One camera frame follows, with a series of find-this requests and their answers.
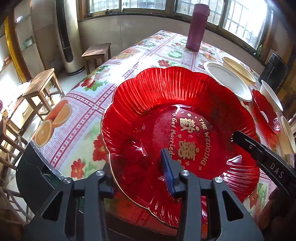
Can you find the white foam bowl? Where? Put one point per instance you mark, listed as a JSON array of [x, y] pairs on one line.
[[227, 78], [271, 96]]

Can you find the cream plastic bowl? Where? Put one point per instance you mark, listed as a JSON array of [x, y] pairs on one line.
[[239, 70], [286, 137]]

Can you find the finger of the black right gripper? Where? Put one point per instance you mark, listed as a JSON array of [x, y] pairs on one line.
[[280, 172]]

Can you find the wooden stool near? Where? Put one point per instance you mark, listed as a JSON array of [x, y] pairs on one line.
[[38, 94]]

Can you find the wooden chair left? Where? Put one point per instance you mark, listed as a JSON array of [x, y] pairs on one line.
[[12, 147]]

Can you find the person's hand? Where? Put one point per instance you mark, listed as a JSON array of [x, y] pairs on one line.
[[277, 219]]

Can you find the maroon thermos bottle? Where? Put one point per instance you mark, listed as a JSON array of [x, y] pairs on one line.
[[197, 26]]

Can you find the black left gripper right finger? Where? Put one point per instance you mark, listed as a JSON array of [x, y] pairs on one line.
[[227, 218]]

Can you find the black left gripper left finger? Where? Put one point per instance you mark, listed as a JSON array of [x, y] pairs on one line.
[[74, 211]]

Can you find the red flower plate with sticker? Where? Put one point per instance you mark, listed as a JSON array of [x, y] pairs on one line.
[[264, 113]]

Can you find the large barred window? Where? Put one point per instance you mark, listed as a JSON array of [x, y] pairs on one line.
[[244, 22]]

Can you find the standing air conditioner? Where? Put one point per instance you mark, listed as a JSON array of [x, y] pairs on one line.
[[66, 21]]

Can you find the small wooden stool far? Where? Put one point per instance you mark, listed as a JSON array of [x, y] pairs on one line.
[[94, 52]]

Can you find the black cylindrical container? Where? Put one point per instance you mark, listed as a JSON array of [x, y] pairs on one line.
[[274, 72]]

